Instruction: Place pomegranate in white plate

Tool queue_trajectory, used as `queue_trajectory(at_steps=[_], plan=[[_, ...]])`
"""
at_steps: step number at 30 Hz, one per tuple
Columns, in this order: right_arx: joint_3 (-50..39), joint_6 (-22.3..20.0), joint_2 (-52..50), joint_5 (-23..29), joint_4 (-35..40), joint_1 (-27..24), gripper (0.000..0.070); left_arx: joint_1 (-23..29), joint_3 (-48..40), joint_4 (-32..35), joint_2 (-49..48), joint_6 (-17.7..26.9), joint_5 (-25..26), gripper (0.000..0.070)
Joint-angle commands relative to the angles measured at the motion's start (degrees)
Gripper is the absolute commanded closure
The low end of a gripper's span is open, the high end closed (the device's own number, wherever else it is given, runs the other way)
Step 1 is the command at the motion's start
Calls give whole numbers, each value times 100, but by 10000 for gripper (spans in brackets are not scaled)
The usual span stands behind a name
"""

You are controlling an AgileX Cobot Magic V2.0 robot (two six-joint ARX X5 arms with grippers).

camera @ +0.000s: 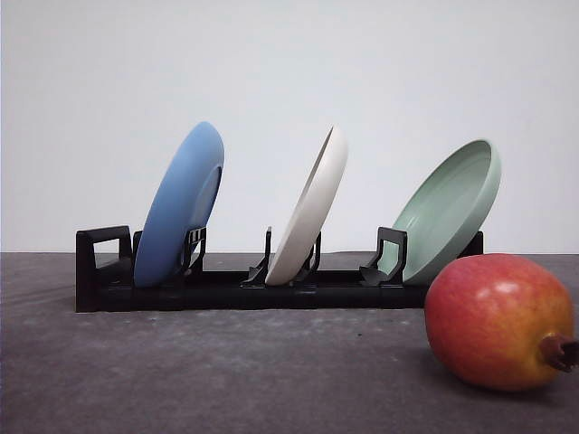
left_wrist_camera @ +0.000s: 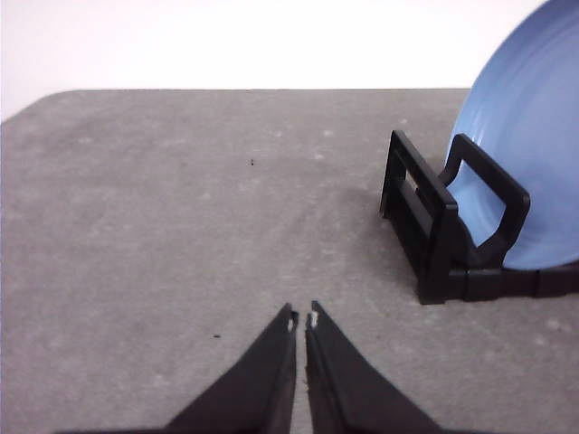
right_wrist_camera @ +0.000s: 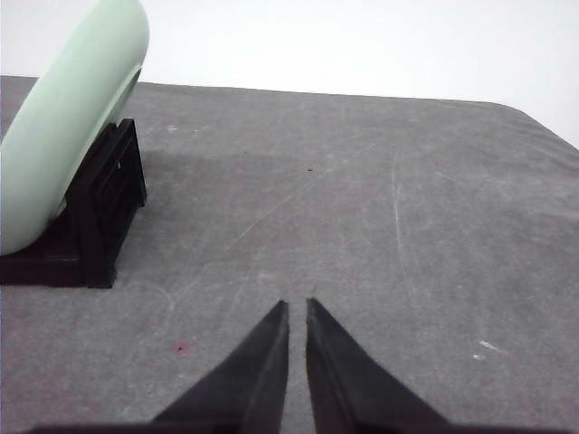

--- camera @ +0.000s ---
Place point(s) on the green plate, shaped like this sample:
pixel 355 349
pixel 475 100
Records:
pixel 446 212

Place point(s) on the blue plate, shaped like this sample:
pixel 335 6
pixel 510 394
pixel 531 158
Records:
pixel 183 204

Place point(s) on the red yellow pomegranate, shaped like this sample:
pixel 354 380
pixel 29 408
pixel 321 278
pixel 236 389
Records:
pixel 499 321

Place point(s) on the black dish rack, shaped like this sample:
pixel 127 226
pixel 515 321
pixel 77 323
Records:
pixel 106 279

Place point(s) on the white plate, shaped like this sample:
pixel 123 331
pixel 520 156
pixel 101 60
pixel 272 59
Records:
pixel 310 215

